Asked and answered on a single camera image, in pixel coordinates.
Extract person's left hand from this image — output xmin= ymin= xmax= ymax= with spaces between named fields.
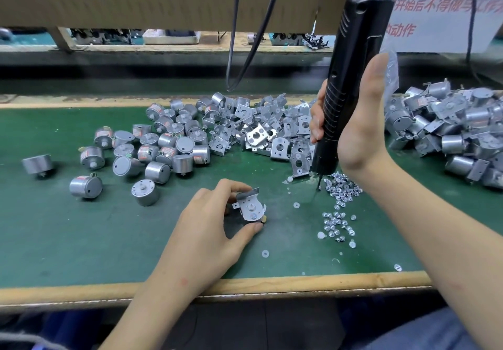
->
xmin=153 ymin=179 xmax=267 ymax=296

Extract silver metal bracket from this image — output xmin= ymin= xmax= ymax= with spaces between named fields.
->
xmin=231 ymin=187 xmax=267 ymax=221

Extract small clear plastic bag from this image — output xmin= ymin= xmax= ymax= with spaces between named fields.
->
xmin=385 ymin=51 xmax=399 ymax=99

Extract person's right forearm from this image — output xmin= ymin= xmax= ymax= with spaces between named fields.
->
xmin=357 ymin=153 xmax=503 ymax=350

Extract pile of assembled motors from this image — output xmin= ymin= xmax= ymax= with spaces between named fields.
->
xmin=385 ymin=79 xmax=503 ymax=190

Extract pile of silver motors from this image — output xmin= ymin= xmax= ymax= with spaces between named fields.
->
xmin=21 ymin=101 xmax=213 ymax=207

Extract pile of metal brackets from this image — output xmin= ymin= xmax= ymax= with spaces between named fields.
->
xmin=145 ymin=92 xmax=315 ymax=182

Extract person's left forearm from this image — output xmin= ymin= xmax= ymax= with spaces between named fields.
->
xmin=101 ymin=279 xmax=213 ymax=350

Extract black electric screwdriver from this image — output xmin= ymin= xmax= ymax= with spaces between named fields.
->
xmin=312 ymin=0 xmax=396 ymax=178

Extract green bench mat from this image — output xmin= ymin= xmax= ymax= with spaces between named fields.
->
xmin=0 ymin=104 xmax=503 ymax=288

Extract white paper sign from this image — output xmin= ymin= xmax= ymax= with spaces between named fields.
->
xmin=381 ymin=0 xmax=503 ymax=55

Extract scatter of small silver screws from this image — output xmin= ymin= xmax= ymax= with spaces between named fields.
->
xmin=261 ymin=171 xmax=403 ymax=272

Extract black hanging cable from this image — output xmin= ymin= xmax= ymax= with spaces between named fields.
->
xmin=232 ymin=0 xmax=286 ymax=91
xmin=226 ymin=0 xmax=240 ymax=91

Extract person's right hand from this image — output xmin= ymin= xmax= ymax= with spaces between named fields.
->
xmin=309 ymin=51 xmax=394 ymax=184

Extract blue plastic bin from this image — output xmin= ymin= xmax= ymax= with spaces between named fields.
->
xmin=39 ymin=310 xmax=103 ymax=350

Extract brown back panel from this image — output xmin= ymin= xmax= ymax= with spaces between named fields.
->
xmin=0 ymin=0 xmax=366 ymax=34

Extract grey blue trousers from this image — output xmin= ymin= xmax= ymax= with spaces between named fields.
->
xmin=377 ymin=307 xmax=480 ymax=350

